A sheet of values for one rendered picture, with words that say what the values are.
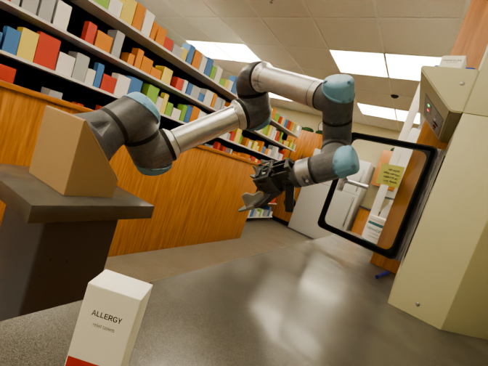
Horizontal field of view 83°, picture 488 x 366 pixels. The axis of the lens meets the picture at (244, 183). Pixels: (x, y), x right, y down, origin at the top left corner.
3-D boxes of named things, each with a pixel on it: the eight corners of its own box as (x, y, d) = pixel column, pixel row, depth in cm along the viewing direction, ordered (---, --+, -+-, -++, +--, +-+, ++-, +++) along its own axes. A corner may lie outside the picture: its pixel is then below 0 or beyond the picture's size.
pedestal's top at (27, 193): (-28, 175, 71) (-25, 160, 70) (92, 184, 99) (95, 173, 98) (26, 224, 55) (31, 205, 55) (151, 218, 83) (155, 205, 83)
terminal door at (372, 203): (394, 261, 93) (439, 147, 89) (316, 225, 113) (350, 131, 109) (395, 261, 94) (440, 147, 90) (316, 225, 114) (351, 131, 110)
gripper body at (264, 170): (256, 163, 83) (292, 152, 76) (271, 183, 87) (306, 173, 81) (250, 181, 78) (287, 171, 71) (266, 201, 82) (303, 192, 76)
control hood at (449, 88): (448, 143, 89) (460, 113, 89) (462, 112, 62) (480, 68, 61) (409, 135, 95) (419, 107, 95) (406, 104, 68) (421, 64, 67)
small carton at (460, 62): (457, 87, 73) (466, 64, 72) (457, 79, 69) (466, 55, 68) (436, 86, 76) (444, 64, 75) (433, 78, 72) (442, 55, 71)
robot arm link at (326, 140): (354, 110, 76) (352, 130, 68) (351, 144, 83) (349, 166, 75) (324, 110, 78) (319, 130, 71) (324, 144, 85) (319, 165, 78)
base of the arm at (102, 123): (54, 110, 73) (88, 94, 79) (80, 154, 84) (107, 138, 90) (88, 128, 67) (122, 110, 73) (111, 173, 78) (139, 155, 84)
